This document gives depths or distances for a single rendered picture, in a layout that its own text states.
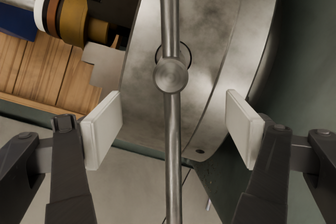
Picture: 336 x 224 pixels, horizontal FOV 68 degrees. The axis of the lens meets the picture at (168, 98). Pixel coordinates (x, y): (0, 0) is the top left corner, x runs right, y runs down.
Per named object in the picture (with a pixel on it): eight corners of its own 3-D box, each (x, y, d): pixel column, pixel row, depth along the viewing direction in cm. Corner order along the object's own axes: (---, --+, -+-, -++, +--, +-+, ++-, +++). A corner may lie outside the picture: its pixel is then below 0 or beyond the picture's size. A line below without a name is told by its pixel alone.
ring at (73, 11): (117, -15, 33) (49, -35, 33) (97, 52, 33) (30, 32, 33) (125, 9, 42) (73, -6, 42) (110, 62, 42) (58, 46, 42)
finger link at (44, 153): (71, 177, 12) (13, 177, 12) (101, 135, 17) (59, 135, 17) (67, 150, 12) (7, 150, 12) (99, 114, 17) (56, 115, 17)
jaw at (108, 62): (160, 61, 36) (137, 140, 36) (160, 65, 41) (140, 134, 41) (85, 39, 35) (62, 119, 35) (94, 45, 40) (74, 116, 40)
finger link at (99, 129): (97, 171, 14) (84, 171, 14) (123, 124, 21) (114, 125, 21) (92, 122, 13) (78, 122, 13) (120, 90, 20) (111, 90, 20)
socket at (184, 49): (157, 39, 26) (154, 40, 23) (189, 38, 25) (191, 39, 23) (158, 71, 26) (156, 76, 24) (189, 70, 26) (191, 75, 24)
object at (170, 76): (162, 44, 26) (151, 59, 15) (184, 44, 26) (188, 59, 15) (163, 65, 26) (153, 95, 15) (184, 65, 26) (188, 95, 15)
